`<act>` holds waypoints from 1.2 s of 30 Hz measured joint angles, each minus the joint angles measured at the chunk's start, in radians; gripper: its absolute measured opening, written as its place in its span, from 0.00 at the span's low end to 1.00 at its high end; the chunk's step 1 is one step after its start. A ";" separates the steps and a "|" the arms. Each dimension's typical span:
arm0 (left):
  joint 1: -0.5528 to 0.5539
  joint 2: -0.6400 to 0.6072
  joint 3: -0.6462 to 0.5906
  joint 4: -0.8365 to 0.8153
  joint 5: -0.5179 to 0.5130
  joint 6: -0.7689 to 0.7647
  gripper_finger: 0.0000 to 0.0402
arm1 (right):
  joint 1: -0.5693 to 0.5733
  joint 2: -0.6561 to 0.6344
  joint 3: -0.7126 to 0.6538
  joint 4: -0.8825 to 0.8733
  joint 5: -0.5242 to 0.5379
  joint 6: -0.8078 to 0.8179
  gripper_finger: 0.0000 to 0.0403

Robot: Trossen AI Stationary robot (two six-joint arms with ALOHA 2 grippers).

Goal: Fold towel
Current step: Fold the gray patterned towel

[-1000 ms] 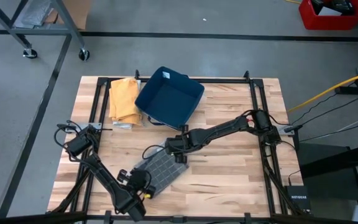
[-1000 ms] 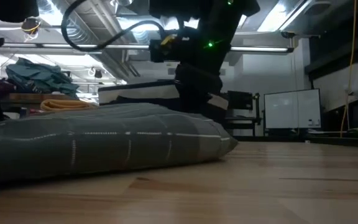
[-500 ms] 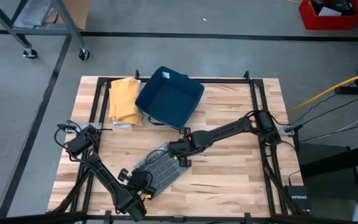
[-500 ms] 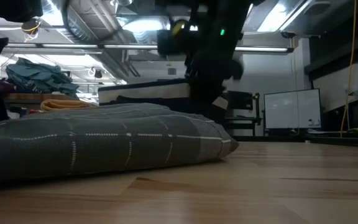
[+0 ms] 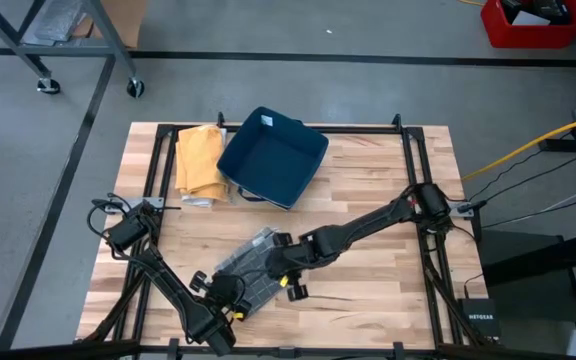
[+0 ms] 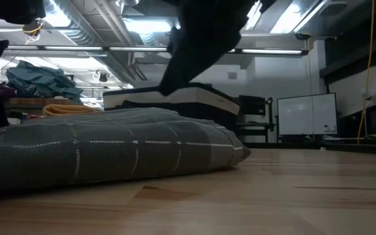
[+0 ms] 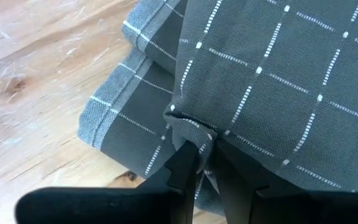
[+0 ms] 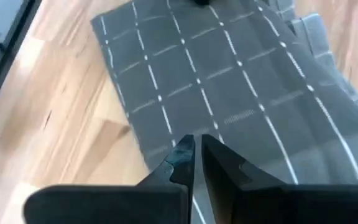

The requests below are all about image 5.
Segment black metal table frame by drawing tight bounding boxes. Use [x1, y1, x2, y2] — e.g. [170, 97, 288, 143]
[112, 111, 477, 360]

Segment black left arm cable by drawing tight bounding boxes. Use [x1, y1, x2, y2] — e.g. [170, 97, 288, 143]
[86, 192, 134, 261]

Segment orange towel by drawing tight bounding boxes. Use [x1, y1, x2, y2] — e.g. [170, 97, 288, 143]
[174, 124, 231, 204]

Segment black camera cable loop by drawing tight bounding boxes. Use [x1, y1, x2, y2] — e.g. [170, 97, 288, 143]
[217, 272, 248, 307]

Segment red plastic bin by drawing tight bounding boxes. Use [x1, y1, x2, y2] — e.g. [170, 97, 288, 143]
[479, 0, 576, 50]

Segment brown cardboard box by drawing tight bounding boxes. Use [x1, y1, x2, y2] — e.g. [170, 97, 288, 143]
[71, 0, 149, 50]

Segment grey metal wheeled cart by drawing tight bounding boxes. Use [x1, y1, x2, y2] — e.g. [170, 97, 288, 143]
[0, 0, 147, 100]

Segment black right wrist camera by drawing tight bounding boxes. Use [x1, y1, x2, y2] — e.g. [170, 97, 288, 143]
[286, 282, 311, 303]

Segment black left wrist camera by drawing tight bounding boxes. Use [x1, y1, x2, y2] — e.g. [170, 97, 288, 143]
[189, 269, 210, 295]

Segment black Netgear network switch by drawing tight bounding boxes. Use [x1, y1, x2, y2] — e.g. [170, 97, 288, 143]
[456, 297, 503, 346]

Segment grey checked towel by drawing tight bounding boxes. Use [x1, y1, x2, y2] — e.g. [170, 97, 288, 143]
[212, 225, 295, 319]

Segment white checked towel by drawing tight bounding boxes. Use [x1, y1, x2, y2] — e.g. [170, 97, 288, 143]
[180, 127, 230, 209]

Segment silver padded bag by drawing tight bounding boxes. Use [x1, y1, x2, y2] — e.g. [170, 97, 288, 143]
[20, 0, 88, 47]

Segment black floor cable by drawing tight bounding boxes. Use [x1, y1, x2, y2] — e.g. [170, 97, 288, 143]
[467, 147, 576, 204]
[481, 194, 576, 231]

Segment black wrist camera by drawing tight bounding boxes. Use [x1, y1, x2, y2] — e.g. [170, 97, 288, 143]
[286, 282, 311, 303]
[189, 269, 210, 295]

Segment black floor stand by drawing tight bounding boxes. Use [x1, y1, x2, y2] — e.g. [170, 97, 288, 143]
[477, 227, 576, 346]

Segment white floor cable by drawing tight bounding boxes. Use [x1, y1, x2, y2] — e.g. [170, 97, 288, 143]
[537, 184, 576, 215]

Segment yellow cable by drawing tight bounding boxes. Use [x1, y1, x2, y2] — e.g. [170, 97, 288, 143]
[460, 110, 576, 183]

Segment navy white striped fabric basket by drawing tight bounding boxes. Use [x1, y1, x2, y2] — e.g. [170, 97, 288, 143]
[216, 105, 330, 211]

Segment black items in bin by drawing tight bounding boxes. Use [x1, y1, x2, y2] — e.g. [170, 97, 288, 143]
[499, 0, 573, 25]

